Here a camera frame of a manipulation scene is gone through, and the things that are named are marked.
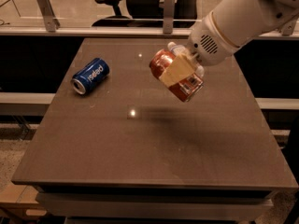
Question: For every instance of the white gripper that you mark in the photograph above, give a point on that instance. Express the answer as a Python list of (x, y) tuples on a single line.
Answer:
[(207, 45)]

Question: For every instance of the red coke can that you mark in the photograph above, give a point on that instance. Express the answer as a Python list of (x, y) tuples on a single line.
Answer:
[(177, 73)]

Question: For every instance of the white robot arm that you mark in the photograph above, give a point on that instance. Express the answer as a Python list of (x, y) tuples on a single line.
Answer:
[(225, 30)]

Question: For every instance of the blue pepsi can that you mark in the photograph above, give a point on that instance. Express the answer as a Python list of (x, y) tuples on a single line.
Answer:
[(86, 79)]

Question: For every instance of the clear plastic water bottle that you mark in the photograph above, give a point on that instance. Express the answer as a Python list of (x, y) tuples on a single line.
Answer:
[(176, 49)]

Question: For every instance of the black office chair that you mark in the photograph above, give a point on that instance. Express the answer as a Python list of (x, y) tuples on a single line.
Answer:
[(148, 13)]

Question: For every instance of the glass barrier panel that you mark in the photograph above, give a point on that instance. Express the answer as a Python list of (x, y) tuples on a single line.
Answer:
[(71, 13)]

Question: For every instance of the grey table base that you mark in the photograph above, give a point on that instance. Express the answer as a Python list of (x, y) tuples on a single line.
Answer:
[(153, 207)]

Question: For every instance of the middle metal glass bracket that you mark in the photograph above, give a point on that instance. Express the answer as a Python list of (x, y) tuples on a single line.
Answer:
[(169, 8)]

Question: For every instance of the metal glass bracket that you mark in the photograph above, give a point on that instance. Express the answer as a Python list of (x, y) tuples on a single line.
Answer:
[(169, 8), (49, 18), (288, 28)]

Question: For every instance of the right metal glass bracket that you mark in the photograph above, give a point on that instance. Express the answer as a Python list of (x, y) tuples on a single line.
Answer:
[(288, 28)]

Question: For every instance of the left metal glass bracket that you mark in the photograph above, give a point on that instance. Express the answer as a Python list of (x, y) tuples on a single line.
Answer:
[(49, 18)]

